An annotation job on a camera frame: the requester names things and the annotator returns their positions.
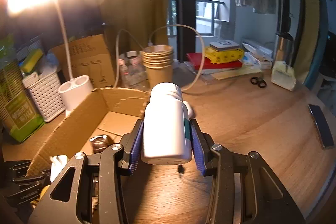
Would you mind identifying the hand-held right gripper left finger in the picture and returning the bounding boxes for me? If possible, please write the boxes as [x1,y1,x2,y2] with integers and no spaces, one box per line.
[28,119,145,224]

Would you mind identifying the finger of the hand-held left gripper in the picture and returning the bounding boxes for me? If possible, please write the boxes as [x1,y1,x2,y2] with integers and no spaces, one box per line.
[11,171,51,186]
[3,160,34,178]

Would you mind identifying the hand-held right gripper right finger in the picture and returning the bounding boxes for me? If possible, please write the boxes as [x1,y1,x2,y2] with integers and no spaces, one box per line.
[189,118,306,224]

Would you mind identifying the white charger adapter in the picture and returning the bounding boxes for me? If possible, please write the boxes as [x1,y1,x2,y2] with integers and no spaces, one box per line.
[49,155,69,183]

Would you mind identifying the black wrist watch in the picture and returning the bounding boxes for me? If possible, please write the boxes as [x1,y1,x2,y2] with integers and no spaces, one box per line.
[89,134,110,154]

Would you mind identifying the white pill bottle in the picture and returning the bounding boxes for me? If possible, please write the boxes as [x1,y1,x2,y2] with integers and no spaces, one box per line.
[141,82,193,166]

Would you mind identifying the brown cardboard box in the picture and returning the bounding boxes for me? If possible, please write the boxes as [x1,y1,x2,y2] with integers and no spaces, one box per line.
[26,87,152,178]

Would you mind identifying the small white round object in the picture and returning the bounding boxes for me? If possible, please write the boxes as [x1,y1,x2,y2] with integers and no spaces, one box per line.
[183,100,196,119]

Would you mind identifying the green packaging bag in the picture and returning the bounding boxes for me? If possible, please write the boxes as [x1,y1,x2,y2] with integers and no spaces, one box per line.
[0,34,46,143]

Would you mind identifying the white plastic basket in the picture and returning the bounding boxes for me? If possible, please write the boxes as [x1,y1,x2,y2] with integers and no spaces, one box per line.
[26,70,67,123]

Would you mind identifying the clear plastic bottles pack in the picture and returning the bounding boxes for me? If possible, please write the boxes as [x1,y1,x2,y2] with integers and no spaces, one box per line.
[118,51,148,90]

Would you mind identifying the white desk lamp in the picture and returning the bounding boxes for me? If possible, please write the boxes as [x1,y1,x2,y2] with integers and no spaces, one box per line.
[6,0,110,117]

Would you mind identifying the stack of brown paper cups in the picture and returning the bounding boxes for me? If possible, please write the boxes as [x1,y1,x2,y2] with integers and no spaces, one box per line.
[141,44,175,88]

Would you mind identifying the red book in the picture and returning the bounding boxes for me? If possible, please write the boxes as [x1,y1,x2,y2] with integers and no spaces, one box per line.
[186,52,243,70]

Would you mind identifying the black scissors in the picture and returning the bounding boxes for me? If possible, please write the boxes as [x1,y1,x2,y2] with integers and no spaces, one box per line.
[250,76,266,89]

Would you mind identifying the yellow wipes packet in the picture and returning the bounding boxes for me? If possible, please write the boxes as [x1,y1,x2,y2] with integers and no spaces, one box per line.
[204,46,245,64]

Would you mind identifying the printed brown carton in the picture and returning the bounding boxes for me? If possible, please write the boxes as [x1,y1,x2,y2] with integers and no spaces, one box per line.
[48,33,116,90]

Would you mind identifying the yellow green sponge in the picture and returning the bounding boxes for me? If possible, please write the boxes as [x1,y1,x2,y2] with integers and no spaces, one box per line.
[20,49,44,74]

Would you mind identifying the small white flat device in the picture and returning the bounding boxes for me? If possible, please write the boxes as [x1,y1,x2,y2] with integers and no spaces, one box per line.
[209,40,240,51]

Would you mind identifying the pale green tissue pack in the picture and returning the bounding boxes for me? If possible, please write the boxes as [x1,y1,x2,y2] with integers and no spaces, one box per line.
[270,60,297,91]

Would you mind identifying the pile of papers and packets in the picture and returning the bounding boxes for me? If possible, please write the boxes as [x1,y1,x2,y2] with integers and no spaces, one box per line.
[211,38,274,81]

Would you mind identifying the black smartphone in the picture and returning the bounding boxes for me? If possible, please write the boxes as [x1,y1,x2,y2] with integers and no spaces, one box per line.
[307,103,336,150]

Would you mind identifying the steel thermos cup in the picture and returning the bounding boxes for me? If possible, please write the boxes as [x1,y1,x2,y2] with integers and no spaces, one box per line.
[274,32,294,67]

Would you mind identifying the balcony railing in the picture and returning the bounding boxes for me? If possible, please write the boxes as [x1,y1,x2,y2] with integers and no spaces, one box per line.
[168,0,226,37]

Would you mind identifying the white cable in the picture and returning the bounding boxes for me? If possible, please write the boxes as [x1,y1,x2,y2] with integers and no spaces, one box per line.
[115,24,205,91]

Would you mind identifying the black door frame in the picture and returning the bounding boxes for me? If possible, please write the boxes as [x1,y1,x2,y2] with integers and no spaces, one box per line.
[172,0,198,63]

